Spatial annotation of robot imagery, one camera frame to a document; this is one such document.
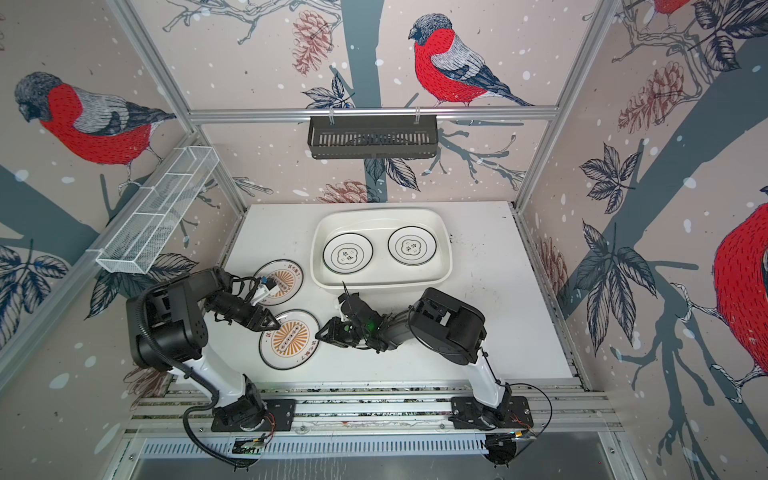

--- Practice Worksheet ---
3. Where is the white plastic bin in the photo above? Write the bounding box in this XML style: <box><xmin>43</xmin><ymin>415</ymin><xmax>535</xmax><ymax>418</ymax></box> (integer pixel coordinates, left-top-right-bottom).
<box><xmin>310</xmin><ymin>208</ymin><xmax>453</xmax><ymax>291</ymax></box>

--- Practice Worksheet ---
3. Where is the white clover plate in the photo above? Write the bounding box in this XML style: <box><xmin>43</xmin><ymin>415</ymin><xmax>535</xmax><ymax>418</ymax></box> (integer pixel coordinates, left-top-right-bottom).
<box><xmin>387</xmin><ymin>226</ymin><xmax>437</xmax><ymax>266</ymax></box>
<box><xmin>323</xmin><ymin>233</ymin><xmax>374</xmax><ymax>274</ymax></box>

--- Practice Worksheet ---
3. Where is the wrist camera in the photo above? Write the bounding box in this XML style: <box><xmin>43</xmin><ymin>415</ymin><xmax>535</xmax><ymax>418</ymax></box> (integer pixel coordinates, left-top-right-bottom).
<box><xmin>337</xmin><ymin>301</ymin><xmax>348</xmax><ymax>321</ymax></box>
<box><xmin>249</xmin><ymin>277</ymin><xmax>281</xmax><ymax>306</ymax></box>

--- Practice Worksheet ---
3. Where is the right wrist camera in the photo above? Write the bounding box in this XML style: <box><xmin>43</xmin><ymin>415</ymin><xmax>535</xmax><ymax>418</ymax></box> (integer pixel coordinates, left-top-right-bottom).
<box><xmin>337</xmin><ymin>301</ymin><xmax>348</xmax><ymax>321</ymax></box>

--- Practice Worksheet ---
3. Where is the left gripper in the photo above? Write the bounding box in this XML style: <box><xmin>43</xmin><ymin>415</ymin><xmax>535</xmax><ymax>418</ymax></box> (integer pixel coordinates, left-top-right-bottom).
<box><xmin>205</xmin><ymin>295</ymin><xmax>281</xmax><ymax>332</ymax></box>

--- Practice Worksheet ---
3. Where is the orange sunburst plate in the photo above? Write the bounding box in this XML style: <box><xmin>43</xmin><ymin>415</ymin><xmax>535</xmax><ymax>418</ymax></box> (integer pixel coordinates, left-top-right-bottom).
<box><xmin>255</xmin><ymin>259</ymin><xmax>304</xmax><ymax>306</ymax></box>
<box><xmin>259</xmin><ymin>309</ymin><xmax>320</xmax><ymax>371</ymax></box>

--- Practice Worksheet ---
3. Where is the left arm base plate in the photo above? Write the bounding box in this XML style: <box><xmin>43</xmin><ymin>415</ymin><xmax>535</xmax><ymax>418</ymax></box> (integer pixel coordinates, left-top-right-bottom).
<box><xmin>211</xmin><ymin>398</ymin><xmax>296</xmax><ymax>433</ymax></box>

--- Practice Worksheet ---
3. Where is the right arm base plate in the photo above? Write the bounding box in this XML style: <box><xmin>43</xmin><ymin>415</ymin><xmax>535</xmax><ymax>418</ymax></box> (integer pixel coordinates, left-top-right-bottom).
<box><xmin>449</xmin><ymin>396</ymin><xmax>534</xmax><ymax>431</ymax></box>

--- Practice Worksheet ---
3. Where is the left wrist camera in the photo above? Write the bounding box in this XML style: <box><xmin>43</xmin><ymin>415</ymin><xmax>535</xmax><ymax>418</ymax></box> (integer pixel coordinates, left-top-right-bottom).
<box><xmin>249</xmin><ymin>277</ymin><xmax>281</xmax><ymax>306</ymax></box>

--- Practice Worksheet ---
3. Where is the black hanging wire basket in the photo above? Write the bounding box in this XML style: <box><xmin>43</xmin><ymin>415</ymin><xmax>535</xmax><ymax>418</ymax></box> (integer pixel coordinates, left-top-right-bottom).
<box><xmin>307</xmin><ymin>115</ymin><xmax>439</xmax><ymax>160</ymax></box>

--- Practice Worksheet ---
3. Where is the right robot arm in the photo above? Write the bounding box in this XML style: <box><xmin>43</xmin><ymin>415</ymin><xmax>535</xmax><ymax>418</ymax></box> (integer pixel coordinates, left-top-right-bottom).
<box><xmin>315</xmin><ymin>287</ymin><xmax>522</xmax><ymax>431</ymax></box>

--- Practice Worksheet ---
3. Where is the horizontal aluminium rail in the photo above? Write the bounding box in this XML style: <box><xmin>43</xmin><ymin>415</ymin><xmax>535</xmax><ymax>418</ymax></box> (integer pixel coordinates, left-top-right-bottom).
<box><xmin>187</xmin><ymin>106</ymin><xmax>560</xmax><ymax>125</ymax></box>

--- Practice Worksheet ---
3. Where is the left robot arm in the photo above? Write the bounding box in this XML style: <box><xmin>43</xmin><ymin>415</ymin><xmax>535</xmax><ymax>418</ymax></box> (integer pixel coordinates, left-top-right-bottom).
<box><xmin>126</xmin><ymin>267</ymin><xmax>280</xmax><ymax>432</ymax></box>

